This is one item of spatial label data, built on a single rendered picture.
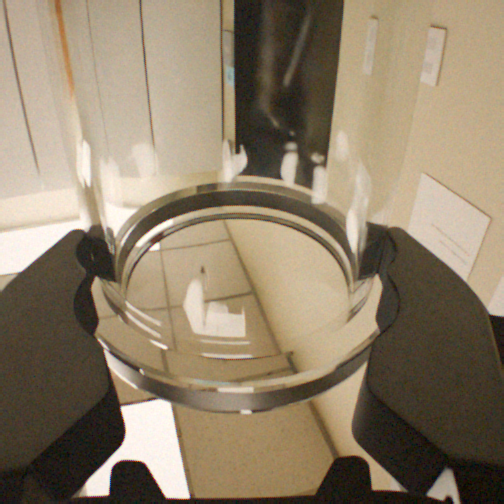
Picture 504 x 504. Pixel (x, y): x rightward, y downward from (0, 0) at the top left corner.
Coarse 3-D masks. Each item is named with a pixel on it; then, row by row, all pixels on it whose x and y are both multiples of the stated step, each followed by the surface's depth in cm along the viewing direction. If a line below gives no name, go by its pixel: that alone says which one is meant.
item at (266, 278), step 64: (64, 0) 6; (128, 0) 5; (192, 0) 5; (256, 0) 5; (320, 0) 5; (384, 0) 6; (64, 64) 7; (128, 64) 6; (192, 64) 6; (256, 64) 6; (320, 64) 6; (384, 64) 6; (64, 128) 8; (128, 128) 7; (192, 128) 6; (256, 128) 6; (320, 128) 6; (384, 128) 7; (128, 192) 7; (192, 192) 7; (256, 192) 7; (320, 192) 7; (384, 192) 9; (128, 256) 8; (192, 256) 8; (256, 256) 8; (320, 256) 8; (128, 320) 10; (192, 320) 9; (256, 320) 9; (320, 320) 10; (192, 384) 9; (256, 384) 9
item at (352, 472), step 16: (128, 464) 5; (144, 464) 5; (336, 464) 5; (352, 464) 5; (368, 464) 5; (112, 480) 5; (128, 480) 5; (144, 480) 5; (336, 480) 5; (352, 480) 5; (368, 480) 5; (96, 496) 4; (112, 496) 4; (128, 496) 4; (144, 496) 4; (160, 496) 5; (288, 496) 4; (304, 496) 4; (320, 496) 4; (336, 496) 4; (352, 496) 4; (368, 496) 4; (384, 496) 4; (400, 496) 4; (416, 496) 4
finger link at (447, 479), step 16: (496, 320) 8; (496, 336) 7; (448, 480) 5; (464, 480) 5; (480, 480) 5; (496, 480) 5; (432, 496) 6; (448, 496) 5; (464, 496) 5; (480, 496) 5; (496, 496) 5
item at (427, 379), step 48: (384, 288) 9; (432, 288) 9; (384, 336) 7; (432, 336) 7; (480, 336) 7; (384, 384) 6; (432, 384) 6; (480, 384) 6; (384, 432) 6; (432, 432) 6; (480, 432) 6; (432, 480) 6
